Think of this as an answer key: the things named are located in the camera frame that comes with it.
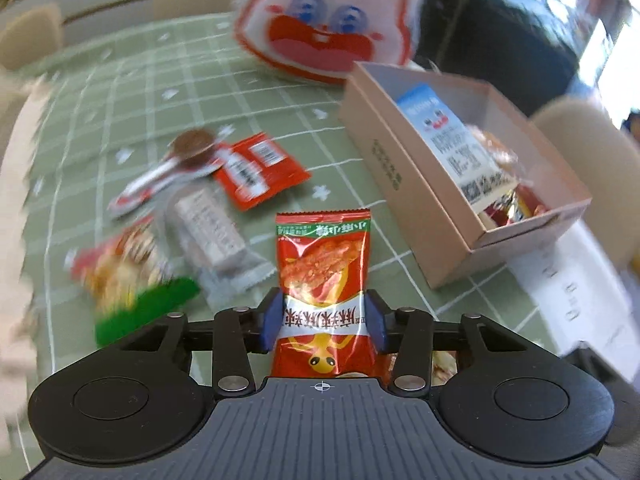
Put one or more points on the green checked tablecloth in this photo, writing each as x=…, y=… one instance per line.
x=125, y=100

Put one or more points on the red sachet white label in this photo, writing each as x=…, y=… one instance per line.
x=255, y=170

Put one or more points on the red snacks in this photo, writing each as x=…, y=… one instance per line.
x=515, y=207

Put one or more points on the bread roll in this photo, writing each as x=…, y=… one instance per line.
x=495, y=147

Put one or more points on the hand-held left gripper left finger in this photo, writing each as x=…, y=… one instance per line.
x=270, y=320

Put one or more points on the red crispy snack packet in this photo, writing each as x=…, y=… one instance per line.
x=322, y=270

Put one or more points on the red white snack packet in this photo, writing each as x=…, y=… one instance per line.
x=150, y=182

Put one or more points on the red white rabbit bag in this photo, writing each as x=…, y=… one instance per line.
x=320, y=40

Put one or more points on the black fish tank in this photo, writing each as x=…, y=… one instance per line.
x=525, y=35

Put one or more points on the black low cabinet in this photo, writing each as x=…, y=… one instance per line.
x=450, y=20

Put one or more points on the clear-wrapped pastry bar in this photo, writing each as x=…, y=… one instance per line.
x=210, y=235

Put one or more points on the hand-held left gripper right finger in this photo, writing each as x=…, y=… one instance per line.
x=376, y=320

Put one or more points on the blue white snack packet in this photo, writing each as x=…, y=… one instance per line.
x=445, y=130

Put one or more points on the green-edged yellow snack packet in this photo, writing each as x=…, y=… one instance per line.
x=130, y=290

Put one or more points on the white mesh food cover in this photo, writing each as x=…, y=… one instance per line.
x=17, y=210

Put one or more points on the pink cardboard box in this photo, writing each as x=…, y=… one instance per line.
x=415, y=200

